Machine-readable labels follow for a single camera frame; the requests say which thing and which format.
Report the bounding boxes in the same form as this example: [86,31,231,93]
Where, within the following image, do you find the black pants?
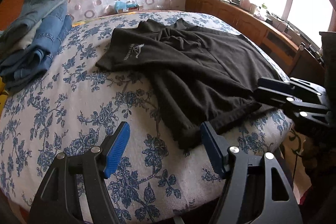
[96,19,280,149]

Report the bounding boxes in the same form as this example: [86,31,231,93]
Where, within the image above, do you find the box with teal cloth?
[114,1,143,14]

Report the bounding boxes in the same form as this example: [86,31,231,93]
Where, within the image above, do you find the blue jeans stack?
[1,2,72,93]

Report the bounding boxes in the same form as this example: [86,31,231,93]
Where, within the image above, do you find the wooden sideboard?
[185,0,325,86]

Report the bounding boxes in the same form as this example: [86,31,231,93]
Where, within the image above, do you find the blue floral bed cover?
[0,9,293,224]

